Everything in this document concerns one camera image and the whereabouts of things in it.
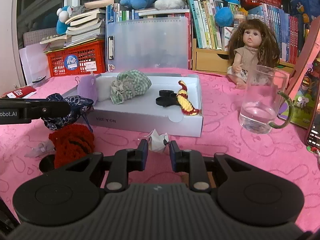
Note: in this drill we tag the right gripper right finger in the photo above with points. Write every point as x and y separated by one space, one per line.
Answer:
192 163

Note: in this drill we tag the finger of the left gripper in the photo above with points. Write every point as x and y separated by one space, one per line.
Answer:
23 111

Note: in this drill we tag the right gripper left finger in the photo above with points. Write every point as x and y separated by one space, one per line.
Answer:
122 163

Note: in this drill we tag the white paper origami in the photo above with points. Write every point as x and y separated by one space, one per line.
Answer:
157 142

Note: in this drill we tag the pink organza pouch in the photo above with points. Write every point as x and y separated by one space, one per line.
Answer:
40 149

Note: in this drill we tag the yellow red crocheted toy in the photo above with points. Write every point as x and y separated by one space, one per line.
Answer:
183 100

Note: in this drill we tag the red crocheted pouch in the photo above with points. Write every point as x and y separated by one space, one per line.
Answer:
72 142

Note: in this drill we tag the dark blue floral pouch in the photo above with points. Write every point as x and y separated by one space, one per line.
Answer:
79 106

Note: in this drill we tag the black round lid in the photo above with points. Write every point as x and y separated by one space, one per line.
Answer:
166 101
165 93

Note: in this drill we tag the purple fluffy pouch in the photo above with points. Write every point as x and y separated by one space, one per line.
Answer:
87 88

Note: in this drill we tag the green checkered cloth pouch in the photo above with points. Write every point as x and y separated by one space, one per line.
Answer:
128 85

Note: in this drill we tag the red envelope packet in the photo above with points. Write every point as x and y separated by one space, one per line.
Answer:
19 93

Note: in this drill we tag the white shallow cardboard box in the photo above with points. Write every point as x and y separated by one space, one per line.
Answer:
142 114

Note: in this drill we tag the clear glass mug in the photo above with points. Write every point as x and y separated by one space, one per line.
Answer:
264 94

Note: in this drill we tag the red plastic crate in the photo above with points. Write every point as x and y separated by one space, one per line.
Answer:
82 59

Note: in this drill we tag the wooden desktop drawer shelf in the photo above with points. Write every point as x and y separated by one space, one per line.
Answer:
209 60

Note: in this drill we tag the blue white doraemon plush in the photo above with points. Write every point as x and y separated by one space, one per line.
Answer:
63 14

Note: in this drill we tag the stack of books on crate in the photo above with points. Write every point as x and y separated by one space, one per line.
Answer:
86 23

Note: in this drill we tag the smartphone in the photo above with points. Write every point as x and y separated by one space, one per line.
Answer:
312 136

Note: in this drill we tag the translucent clipboard folder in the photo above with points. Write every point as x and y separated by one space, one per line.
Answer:
147 43

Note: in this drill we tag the colourful picture book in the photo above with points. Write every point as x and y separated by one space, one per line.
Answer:
303 83

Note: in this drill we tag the brown haired baby doll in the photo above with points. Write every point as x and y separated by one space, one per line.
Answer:
251 43

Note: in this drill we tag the blue plush ball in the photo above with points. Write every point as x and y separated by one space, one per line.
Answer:
224 17

